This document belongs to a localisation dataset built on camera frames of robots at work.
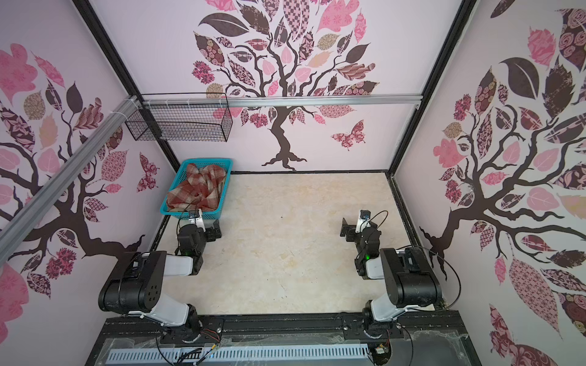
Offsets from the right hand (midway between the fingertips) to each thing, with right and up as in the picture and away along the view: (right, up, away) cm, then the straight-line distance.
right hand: (356, 217), depth 92 cm
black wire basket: (-87, +49, +30) cm, 104 cm away
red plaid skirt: (-68, +11, +8) cm, 70 cm away
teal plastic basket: (-62, +25, +22) cm, 71 cm away
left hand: (-63, -3, +3) cm, 63 cm away
